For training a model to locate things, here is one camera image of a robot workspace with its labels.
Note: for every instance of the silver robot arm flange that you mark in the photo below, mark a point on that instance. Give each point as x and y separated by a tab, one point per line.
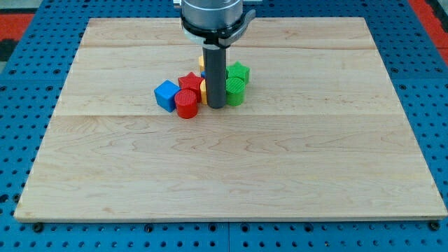
214	24

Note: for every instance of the blue cube block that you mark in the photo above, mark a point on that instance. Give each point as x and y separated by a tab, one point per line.
165	94

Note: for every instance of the green cylinder block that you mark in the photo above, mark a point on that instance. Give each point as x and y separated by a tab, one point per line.
235	91

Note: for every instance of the yellow block near rod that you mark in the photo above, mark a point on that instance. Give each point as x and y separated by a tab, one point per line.
203	92

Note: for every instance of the red cylinder block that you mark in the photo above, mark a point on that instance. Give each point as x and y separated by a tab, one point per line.
186	104

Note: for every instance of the red star block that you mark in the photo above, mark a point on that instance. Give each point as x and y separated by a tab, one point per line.
191	82

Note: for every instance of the green star block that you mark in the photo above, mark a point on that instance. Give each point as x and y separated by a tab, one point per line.
238	70

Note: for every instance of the yellow block behind rod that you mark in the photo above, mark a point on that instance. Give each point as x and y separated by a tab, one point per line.
201	63

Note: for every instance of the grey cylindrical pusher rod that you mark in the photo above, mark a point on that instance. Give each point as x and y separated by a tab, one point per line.
215	77

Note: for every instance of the light wooden board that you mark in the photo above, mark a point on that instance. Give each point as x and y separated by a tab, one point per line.
321	135

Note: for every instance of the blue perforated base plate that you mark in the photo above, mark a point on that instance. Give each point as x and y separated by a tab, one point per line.
33	78

